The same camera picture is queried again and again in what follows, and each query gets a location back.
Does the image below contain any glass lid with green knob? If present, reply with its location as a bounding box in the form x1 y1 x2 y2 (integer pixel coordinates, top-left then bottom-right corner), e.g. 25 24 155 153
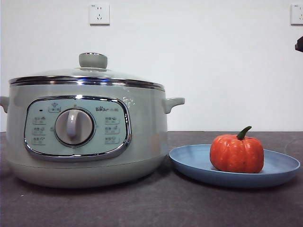
9 52 165 86

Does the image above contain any orange pumpkin with green stem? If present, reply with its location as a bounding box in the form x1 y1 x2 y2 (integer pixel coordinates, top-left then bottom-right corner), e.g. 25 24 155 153
209 126 265 174

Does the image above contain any pale green electric steamer pot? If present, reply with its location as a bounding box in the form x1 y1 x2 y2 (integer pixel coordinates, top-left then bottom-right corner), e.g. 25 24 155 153
0 80 186 189

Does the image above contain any blue round plate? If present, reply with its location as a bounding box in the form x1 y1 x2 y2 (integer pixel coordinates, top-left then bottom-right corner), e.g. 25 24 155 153
168 144 301 189

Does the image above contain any white wall socket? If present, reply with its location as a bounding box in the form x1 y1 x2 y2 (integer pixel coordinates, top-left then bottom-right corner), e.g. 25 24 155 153
290 4 303 26
89 3 111 26

